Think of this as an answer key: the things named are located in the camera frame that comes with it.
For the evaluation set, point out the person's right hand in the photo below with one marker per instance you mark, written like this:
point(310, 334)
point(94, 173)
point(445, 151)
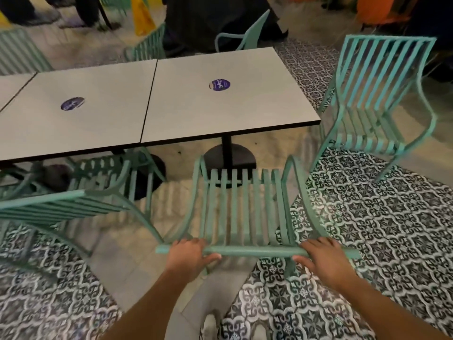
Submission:
point(327, 263)

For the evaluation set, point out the person's left hand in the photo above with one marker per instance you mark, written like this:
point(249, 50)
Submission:
point(185, 258)

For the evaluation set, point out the person's left thumb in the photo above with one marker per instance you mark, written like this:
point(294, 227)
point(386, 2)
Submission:
point(211, 259)

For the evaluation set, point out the person's right thumb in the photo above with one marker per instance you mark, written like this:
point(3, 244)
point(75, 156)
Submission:
point(302, 261)

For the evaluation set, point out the teal slatted metal chair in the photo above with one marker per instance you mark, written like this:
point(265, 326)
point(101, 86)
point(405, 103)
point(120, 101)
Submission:
point(249, 35)
point(70, 203)
point(375, 102)
point(244, 208)
point(115, 1)
point(19, 53)
point(148, 47)

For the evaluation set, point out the person's left forearm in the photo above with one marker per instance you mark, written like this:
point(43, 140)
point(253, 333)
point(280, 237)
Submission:
point(148, 308)

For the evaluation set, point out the person's right forearm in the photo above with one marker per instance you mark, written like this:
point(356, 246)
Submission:
point(385, 311)

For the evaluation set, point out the person's white left shoe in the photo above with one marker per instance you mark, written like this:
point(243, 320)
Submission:
point(210, 327)

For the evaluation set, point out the grey square table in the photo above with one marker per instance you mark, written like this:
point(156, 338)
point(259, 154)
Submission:
point(10, 86)
point(78, 127)
point(230, 109)

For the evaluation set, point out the round purple sticker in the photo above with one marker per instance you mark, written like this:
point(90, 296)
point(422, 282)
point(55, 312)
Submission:
point(219, 84)
point(73, 104)

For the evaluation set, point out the yellow floor sign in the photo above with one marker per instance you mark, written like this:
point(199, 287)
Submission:
point(142, 15)

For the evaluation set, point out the orange chair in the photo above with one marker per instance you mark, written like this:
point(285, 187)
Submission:
point(378, 10)

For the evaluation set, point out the black round table pedestal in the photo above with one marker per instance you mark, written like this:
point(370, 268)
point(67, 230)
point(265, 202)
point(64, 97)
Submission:
point(155, 169)
point(230, 157)

